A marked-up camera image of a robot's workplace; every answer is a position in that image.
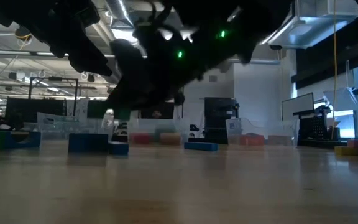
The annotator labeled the red wooden block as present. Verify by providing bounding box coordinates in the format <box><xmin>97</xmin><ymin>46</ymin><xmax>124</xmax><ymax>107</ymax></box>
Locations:
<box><xmin>240</xmin><ymin>134</ymin><xmax>265</xmax><ymax>147</ymax></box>

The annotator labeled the blue wooden plank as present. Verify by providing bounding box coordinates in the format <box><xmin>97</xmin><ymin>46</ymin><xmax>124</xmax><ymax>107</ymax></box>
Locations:
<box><xmin>183</xmin><ymin>141</ymin><xmax>219</xmax><ymax>152</ymax></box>
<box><xmin>108</xmin><ymin>141</ymin><xmax>130</xmax><ymax>156</ymax></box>

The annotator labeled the rectangular silver duct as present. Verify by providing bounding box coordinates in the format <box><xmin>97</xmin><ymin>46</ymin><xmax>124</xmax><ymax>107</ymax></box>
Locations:
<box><xmin>259</xmin><ymin>0</ymin><xmax>358</xmax><ymax>50</ymax></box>

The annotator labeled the green wooden cylinder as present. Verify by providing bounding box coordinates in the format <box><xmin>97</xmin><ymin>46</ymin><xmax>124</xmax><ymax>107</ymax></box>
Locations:
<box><xmin>155</xmin><ymin>124</ymin><xmax>177</xmax><ymax>135</ymax></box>

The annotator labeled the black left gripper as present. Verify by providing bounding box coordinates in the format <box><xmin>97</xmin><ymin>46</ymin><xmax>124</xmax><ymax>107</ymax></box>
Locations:
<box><xmin>0</xmin><ymin>0</ymin><xmax>114</xmax><ymax>78</ymax></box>

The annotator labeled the black partition screen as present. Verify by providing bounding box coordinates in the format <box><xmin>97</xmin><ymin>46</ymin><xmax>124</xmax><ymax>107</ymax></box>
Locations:
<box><xmin>4</xmin><ymin>97</ymin><xmax>67</xmax><ymax>131</ymax></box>

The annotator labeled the blue arch block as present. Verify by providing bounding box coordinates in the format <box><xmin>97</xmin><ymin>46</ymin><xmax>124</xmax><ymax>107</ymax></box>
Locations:
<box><xmin>4</xmin><ymin>131</ymin><xmax>42</xmax><ymax>149</ymax></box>
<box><xmin>68</xmin><ymin>133</ymin><xmax>109</xmax><ymax>154</ymax></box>

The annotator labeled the white display board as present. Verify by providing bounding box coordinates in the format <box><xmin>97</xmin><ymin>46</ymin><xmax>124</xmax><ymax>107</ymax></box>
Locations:
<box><xmin>281</xmin><ymin>92</ymin><xmax>316</xmax><ymax>123</ymax></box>

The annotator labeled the natural wood cylinder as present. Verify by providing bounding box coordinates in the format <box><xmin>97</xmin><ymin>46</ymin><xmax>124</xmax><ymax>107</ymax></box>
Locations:
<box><xmin>159</xmin><ymin>133</ymin><xmax>182</xmax><ymax>146</ymax></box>

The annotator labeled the black perforated cart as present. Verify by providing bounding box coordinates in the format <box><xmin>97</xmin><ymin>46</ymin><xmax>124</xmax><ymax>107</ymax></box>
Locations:
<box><xmin>299</xmin><ymin>105</ymin><xmax>341</xmax><ymax>149</ymax></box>

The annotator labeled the black metal gantry frame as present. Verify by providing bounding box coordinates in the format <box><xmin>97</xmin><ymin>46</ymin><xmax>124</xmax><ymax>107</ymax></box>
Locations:
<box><xmin>28</xmin><ymin>76</ymin><xmax>80</xmax><ymax>118</ymax></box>

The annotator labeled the tall black cabinet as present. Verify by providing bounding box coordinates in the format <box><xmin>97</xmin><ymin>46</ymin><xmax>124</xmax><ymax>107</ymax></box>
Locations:
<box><xmin>204</xmin><ymin>97</ymin><xmax>240</xmax><ymax>144</ymax></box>

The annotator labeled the yellow hanging cable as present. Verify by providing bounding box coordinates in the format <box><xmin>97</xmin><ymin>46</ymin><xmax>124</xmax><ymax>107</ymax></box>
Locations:
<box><xmin>331</xmin><ymin>0</ymin><xmax>338</xmax><ymax>141</ymax></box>

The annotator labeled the long horizontal ceiling pipe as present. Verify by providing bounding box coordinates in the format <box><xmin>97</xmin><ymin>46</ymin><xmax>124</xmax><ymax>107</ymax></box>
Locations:
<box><xmin>0</xmin><ymin>49</ymin><xmax>281</xmax><ymax>65</ymax></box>

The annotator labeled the clear plastic bin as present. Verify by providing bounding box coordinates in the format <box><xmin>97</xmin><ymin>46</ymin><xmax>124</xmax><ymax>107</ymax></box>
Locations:
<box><xmin>225</xmin><ymin>118</ymin><xmax>301</xmax><ymax>147</ymax></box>
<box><xmin>126</xmin><ymin>116</ymin><xmax>192</xmax><ymax>146</ymax></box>
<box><xmin>36</xmin><ymin>112</ymin><xmax>116</xmax><ymax>141</ymax></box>

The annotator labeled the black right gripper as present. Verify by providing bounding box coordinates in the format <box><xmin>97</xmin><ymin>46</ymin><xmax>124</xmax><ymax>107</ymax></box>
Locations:
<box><xmin>106</xmin><ymin>38</ymin><xmax>199</xmax><ymax>119</ymax></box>

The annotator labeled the yellow ceiling cable reel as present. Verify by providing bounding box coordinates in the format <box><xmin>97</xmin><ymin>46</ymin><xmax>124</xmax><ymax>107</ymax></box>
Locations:
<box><xmin>14</xmin><ymin>26</ymin><xmax>34</xmax><ymax>43</ymax></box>

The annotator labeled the narrow silver spiral duct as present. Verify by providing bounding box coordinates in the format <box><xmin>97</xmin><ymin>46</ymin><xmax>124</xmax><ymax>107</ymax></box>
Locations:
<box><xmin>104</xmin><ymin>0</ymin><xmax>135</xmax><ymax>28</ymax></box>

